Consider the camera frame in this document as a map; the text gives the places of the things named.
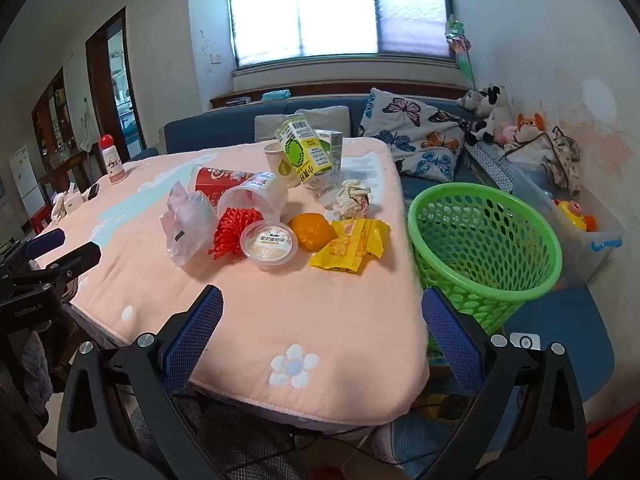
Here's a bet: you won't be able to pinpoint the yellow duck toy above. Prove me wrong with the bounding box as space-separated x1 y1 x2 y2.
555 200 598 233

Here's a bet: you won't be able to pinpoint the red snack can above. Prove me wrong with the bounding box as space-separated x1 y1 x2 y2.
191 165 261 206

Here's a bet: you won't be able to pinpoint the dark wooden shelf cabinet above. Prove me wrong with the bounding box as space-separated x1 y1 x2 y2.
31 67 76 161

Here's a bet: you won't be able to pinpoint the clear plastic tub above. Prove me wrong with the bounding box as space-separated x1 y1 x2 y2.
216 171 290 223

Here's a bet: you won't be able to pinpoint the beige patterned cloth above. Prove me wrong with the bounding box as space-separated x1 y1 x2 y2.
505 127 583 196

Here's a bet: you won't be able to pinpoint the beige pillow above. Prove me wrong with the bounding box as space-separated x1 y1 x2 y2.
295 106 352 138
254 114 296 143

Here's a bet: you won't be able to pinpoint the small white object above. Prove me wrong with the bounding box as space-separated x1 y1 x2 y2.
50 187 83 221

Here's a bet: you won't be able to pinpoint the window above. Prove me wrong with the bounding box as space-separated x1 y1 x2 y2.
227 0 458 71

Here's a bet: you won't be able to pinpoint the green plastic basket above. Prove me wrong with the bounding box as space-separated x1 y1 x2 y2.
407 182 563 356

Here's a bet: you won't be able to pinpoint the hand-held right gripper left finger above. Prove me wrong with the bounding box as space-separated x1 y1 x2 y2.
56 285 224 480

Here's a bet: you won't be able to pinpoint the red foam fruit net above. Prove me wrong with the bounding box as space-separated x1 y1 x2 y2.
211 207 266 261

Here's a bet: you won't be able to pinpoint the green and yellow drink carton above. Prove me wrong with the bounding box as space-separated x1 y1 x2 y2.
276 115 335 188

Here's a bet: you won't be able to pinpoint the grey plush toy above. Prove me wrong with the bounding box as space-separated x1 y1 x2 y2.
457 89 488 111

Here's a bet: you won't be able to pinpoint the white refrigerator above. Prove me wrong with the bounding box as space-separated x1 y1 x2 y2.
9 145 46 221

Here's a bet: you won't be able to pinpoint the red plastic stool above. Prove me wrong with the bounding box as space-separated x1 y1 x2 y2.
30 207 53 236
585 400 640 441

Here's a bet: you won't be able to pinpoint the plastic bag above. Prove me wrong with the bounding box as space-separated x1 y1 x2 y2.
160 182 218 267

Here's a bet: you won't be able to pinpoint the brown door frame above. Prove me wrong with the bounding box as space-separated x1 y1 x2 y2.
85 7 148 161

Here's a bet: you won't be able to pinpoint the small white green carton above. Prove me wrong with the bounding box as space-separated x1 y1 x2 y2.
315 129 344 173

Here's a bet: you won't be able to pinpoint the orange fox plush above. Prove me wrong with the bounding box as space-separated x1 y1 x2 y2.
515 112 546 142

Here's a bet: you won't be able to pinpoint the white hanging towel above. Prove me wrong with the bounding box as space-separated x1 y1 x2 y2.
80 105 98 153

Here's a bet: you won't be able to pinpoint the white bottle with red cap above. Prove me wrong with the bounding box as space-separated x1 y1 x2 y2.
99 134 127 184

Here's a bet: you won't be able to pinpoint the black and white cow plush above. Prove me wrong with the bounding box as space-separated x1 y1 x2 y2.
465 85 511 146

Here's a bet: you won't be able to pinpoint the pink flower blanket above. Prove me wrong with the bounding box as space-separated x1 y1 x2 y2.
32 137 432 423

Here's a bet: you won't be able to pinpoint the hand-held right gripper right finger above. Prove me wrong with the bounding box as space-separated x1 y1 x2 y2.
421 286 590 480

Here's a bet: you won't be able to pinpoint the beige paper cup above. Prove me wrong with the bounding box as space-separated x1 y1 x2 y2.
263 141 296 190

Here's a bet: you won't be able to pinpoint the butterfly print pillow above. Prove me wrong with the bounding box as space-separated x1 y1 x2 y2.
360 87 473 183

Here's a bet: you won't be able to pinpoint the grey checked pants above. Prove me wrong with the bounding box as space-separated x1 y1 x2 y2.
127 395 306 480

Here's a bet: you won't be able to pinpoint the blue sofa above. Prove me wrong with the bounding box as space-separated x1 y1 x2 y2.
160 92 516 193

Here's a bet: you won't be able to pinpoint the yellow snack wrapper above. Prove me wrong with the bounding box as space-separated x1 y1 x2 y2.
310 218 391 275

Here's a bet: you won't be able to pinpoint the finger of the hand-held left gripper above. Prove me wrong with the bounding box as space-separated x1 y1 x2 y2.
47 241 102 283
20 228 67 261

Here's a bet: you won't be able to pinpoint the colourful pinwheel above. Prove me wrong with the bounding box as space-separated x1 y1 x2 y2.
445 15 481 92

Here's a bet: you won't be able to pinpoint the round lidded plastic container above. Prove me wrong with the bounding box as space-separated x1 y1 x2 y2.
240 220 299 267

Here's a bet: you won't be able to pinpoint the clear plastic storage box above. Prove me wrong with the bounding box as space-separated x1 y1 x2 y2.
505 160 626 288

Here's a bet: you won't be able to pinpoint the tissue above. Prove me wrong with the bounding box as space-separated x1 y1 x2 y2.
332 179 373 220

